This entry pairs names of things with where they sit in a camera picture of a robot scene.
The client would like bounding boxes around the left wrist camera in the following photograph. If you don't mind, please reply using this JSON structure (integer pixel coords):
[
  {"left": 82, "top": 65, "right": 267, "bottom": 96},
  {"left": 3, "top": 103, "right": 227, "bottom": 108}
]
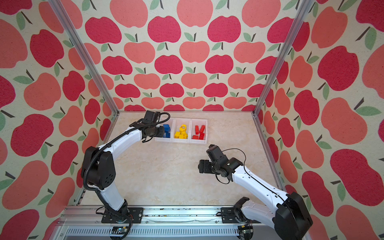
[{"left": 142, "top": 111, "right": 161, "bottom": 124}]

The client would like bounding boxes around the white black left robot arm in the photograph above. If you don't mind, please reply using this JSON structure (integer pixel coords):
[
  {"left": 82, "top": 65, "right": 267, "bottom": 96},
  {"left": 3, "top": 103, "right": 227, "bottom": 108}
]
[{"left": 81, "top": 112, "right": 171, "bottom": 224}]

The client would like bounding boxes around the red long lego brick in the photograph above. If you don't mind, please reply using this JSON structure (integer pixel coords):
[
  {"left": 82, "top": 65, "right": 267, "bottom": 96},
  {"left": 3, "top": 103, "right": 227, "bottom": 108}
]
[{"left": 199, "top": 125, "right": 206, "bottom": 140}]

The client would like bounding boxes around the white middle plastic bin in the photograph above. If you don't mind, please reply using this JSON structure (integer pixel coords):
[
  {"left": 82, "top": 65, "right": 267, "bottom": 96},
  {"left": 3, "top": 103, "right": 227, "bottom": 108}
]
[{"left": 174, "top": 118, "right": 192, "bottom": 144}]

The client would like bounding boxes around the yellow round lego piece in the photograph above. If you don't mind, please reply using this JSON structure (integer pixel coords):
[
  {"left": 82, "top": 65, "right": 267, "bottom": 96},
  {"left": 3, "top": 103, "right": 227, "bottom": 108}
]
[{"left": 179, "top": 125, "right": 187, "bottom": 132}]

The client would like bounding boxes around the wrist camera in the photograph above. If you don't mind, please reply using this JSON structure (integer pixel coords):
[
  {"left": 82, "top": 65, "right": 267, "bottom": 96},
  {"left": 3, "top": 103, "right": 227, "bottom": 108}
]
[
  {"left": 206, "top": 145, "right": 227, "bottom": 164},
  {"left": 142, "top": 111, "right": 161, "bottom": 124}
]

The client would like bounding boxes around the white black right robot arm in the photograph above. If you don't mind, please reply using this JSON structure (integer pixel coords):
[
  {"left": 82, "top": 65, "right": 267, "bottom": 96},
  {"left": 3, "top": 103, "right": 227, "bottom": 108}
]
[{"left": 198, "top": 158, "right": 313, "bottom": 240}]

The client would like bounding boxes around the right aluminium corner post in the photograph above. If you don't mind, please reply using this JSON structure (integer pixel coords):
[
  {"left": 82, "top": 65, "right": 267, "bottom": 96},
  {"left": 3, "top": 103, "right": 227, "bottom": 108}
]
[{"left": 252, "top": 1, "right": 315, "bottom": 119}]

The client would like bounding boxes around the light blue lego brick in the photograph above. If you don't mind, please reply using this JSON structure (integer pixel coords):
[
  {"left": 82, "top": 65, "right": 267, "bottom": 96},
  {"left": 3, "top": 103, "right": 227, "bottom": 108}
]
[{"left": 163, "top": 124, "right": 171, "bottom": 133}]

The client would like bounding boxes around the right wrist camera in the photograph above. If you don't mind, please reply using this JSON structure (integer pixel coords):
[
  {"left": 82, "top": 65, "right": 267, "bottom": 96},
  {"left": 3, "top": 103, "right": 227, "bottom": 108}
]
[{"left": 206, "top": 145, "right": 227, "bottom": 164}]

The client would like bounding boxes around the white left plastic bin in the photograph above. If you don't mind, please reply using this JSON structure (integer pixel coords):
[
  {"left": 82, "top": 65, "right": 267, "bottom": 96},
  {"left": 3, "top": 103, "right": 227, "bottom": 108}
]
[{"left": 155, "top": 118, "right": 175, "bottom": 143}]

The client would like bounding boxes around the left aluminium corner post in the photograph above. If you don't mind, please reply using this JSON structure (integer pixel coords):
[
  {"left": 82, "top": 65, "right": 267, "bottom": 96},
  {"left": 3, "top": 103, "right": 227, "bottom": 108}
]
[{"left": 48, "top": 1, "right": 120, "bottom": 117}]

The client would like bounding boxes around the aluminium corner post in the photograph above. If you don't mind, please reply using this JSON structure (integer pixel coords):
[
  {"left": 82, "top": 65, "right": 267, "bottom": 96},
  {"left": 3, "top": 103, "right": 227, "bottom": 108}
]
[
  {"left": 48, "top": 1, "right": 120, "bottom": 117},
  {"left": 252, "top": 1, "right": 315, "bottom": 119}
]

